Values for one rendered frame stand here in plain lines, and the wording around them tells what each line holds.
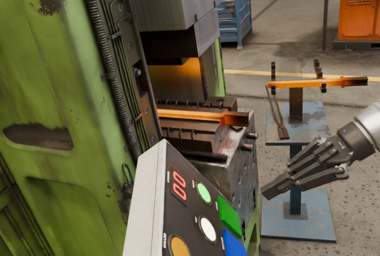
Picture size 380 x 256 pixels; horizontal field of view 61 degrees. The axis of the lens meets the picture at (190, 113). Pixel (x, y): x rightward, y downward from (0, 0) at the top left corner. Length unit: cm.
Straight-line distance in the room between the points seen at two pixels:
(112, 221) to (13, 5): 63
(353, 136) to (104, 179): 60
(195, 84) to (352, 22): 339
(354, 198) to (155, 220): 189
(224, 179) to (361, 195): 138
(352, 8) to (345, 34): 32
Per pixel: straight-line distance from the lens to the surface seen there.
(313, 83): 152
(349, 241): 209
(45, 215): 127
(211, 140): 108
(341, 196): 232
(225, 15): 487
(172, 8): 87
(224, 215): 74
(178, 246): 54
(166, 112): 123
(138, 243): 55
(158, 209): 56
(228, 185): 112
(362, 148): 70
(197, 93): 142
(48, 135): 103
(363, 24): 460
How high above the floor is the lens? 158
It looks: 29 degrees down
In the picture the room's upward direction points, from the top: 10 degrees counter-clockwise
